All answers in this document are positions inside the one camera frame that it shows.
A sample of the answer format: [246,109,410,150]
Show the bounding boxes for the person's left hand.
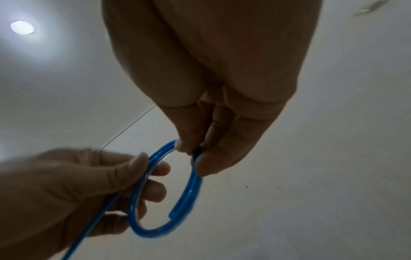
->
[0,147,171,260]

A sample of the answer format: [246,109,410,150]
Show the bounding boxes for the round ceiling light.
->
[9,20,36,35]

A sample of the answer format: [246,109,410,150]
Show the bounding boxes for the person's right hand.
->
[101,0,323,178]

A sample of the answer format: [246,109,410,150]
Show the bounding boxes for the solid blue cable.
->
[59,139,204,260]

